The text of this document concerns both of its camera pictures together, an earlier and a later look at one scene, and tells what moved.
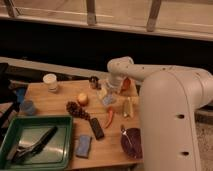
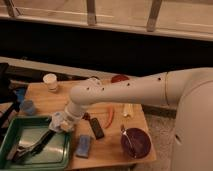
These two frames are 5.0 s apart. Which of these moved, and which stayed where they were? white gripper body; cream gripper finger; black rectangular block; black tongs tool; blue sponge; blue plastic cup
Moved: white gripper body; cream gripper finger
Stayed: black rectangular block; black tongs tool; blue sponge; blue plastic cup
